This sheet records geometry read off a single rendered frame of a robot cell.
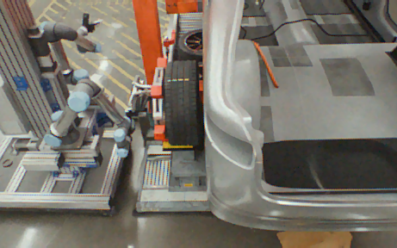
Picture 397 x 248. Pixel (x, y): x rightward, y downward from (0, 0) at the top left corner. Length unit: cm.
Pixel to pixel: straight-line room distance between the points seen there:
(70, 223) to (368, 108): 253
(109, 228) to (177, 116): 121
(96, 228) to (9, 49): 157
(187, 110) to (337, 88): 109
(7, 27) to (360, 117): 234
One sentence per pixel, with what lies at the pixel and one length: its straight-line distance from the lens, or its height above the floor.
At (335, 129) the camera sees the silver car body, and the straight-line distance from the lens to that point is 242.
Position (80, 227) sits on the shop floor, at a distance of 309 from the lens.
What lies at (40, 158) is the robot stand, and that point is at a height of 74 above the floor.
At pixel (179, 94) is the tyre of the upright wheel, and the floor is 111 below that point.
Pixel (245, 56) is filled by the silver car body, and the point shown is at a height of 135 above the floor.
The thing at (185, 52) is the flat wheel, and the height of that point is 50.
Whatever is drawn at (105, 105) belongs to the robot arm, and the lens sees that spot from 223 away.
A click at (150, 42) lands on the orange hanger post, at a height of 118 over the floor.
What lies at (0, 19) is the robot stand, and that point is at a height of 169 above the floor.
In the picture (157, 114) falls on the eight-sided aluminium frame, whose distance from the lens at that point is 236.
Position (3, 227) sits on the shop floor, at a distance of 340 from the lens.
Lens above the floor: 251
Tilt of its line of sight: 44 degrees down
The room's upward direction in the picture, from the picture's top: 3 degrees counter-clockwise
